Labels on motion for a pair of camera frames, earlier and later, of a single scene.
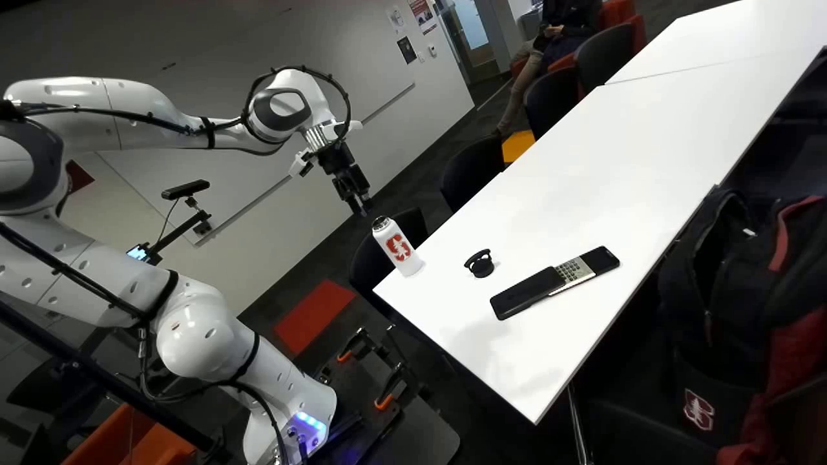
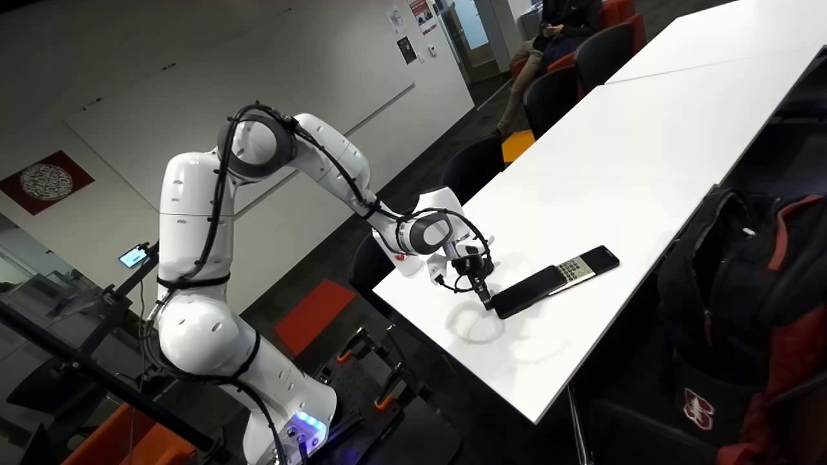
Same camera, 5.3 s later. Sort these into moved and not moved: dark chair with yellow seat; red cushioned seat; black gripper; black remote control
Moved: black gripper
Not moved: dark chair with yellow seat; red cushioned seat; black remote control
